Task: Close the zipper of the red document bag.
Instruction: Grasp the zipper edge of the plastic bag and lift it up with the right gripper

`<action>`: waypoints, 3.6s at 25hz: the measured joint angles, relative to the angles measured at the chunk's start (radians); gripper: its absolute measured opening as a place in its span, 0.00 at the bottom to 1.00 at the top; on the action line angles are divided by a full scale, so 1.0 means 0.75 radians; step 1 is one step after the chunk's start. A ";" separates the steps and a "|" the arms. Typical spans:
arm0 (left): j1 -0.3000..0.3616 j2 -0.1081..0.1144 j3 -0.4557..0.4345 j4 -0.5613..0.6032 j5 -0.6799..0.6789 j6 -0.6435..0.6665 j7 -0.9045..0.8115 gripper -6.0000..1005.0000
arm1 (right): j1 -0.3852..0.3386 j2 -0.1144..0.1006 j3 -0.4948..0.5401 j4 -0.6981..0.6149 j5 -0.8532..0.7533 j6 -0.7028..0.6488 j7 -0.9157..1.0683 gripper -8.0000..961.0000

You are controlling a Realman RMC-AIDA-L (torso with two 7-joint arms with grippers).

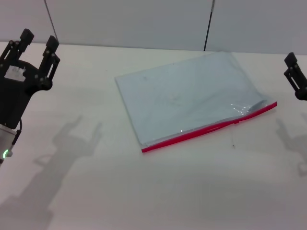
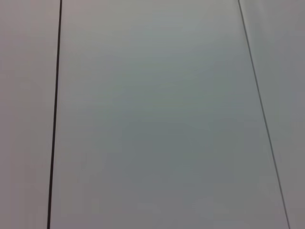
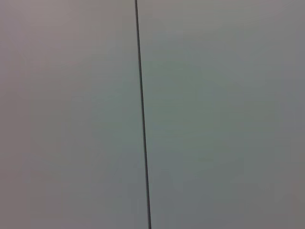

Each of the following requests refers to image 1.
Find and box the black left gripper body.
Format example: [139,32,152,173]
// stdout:
[0,59,53,130]

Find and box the black vertical pole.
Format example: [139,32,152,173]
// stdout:
[203,0,215,52]

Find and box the thin dark wall cord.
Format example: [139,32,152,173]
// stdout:
[44,0,59,43]

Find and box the clear red-zipper document bag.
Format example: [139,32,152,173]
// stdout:
[115,51,278,154]

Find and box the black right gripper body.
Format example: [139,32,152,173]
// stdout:
[295,85,307,102]

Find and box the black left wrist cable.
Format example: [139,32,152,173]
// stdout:
[10,119,24,150]

